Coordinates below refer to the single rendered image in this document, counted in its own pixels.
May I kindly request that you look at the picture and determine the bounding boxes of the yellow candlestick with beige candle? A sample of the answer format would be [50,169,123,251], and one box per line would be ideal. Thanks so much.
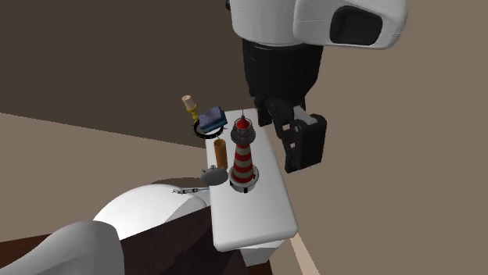
[181,95,200,123]

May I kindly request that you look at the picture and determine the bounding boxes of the white toilet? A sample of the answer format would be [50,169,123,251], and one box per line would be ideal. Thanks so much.
[93,108,300,267]

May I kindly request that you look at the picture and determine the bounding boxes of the grey round pig figure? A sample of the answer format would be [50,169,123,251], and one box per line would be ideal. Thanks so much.
[200,164,230,188]

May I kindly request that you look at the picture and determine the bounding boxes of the black ring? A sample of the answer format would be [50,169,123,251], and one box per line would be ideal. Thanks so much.
[192,118,224,139]

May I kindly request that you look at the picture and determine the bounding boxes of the blue box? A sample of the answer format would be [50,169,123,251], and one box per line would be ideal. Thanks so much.
[198,105,229,134]

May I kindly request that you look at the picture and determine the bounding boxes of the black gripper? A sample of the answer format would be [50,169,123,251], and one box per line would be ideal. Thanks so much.
[241,37,328,174]

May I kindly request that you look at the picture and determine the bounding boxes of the orange brown cylinder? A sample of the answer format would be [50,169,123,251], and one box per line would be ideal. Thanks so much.
[213,138,229,171]

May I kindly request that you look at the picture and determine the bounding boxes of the red white lighthouse figure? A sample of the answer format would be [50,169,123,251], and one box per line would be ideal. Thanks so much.
[228,108,260,195]

